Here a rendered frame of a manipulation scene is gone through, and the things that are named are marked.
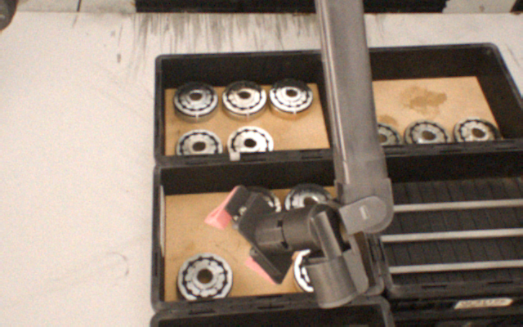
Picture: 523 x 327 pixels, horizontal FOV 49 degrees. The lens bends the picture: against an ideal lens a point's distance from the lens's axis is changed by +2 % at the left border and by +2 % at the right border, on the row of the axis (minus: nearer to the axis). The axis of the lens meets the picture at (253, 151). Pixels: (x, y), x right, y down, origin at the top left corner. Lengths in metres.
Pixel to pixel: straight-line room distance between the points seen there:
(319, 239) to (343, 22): 0.27
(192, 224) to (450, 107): 0.68
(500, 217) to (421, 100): 0.33
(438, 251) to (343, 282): 0.50
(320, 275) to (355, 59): 0.27
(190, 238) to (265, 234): 0.40
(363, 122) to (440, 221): 0.56
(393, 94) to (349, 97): 0.72
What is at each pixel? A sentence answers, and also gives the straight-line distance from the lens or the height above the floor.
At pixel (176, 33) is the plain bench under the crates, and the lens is 1.72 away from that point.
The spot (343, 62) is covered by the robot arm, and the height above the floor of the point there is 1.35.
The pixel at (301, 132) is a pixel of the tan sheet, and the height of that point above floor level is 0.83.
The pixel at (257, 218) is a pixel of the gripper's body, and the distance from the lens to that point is 0.79.
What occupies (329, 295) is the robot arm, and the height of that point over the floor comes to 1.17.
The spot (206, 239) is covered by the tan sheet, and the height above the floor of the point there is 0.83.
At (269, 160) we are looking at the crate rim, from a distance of 1.13.
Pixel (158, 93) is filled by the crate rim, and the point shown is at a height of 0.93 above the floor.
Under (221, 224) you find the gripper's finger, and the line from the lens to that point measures 0.79.
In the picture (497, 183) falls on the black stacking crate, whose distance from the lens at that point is 1.36.
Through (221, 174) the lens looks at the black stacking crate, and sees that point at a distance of 1.15.
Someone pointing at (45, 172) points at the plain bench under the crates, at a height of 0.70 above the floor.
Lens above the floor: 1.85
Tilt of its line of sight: 54 degrees down
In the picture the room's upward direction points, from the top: 4 degrees clockwise
